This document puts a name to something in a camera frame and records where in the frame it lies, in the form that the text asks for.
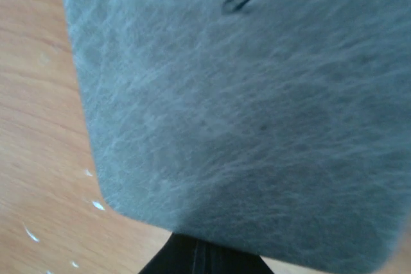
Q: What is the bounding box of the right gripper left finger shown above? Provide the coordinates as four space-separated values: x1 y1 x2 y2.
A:
139 234 206 274

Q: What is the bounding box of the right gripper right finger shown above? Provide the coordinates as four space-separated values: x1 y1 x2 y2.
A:
204 244 274 274

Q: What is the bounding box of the grey glasses case teal lining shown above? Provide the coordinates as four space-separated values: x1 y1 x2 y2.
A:
63 0 410 273

